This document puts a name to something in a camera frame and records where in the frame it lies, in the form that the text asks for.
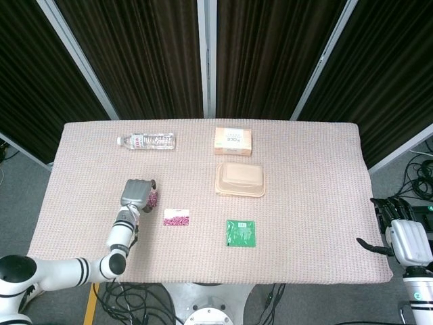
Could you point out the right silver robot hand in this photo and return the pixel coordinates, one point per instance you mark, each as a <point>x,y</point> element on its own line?
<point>411,242</point>

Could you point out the grey metal frame post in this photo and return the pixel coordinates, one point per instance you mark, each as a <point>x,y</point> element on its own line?
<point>325,57</point>
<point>79,57</point>
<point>207,67</point>

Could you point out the black power strip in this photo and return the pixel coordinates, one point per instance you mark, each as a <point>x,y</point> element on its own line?
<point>425,211</point>

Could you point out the dark brown curtain panel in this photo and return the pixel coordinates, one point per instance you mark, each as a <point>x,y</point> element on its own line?
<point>389,84</point>
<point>135,61</point>
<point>34,84</point>
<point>270,61</point>

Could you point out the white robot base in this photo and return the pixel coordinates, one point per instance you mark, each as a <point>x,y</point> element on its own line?
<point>206,298</point>

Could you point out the white sneaker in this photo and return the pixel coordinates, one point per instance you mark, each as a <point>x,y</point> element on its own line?
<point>32,296</point>

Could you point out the orange cardboard box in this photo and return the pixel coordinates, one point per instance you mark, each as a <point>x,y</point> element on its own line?
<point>233,142</point>

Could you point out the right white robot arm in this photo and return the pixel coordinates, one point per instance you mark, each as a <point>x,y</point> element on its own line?
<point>421,294</point>

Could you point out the pink woven tablecloth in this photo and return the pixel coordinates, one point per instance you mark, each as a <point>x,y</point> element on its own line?
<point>209,260</point>

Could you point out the beige lidded takeaway box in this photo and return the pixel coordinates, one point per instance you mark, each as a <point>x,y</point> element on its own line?
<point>241,179</point>

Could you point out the clear plastic water bottle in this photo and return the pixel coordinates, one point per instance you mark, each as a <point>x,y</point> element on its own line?
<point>149,141</point>

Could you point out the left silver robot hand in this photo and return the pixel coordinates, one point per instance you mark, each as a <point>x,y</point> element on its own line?
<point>135,193</point>

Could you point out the grey metal frame bar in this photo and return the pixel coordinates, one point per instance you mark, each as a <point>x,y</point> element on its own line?
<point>23,150</point>
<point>402,149</point>

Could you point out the green foil sachet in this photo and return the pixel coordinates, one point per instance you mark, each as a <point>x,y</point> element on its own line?
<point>241,233</point>

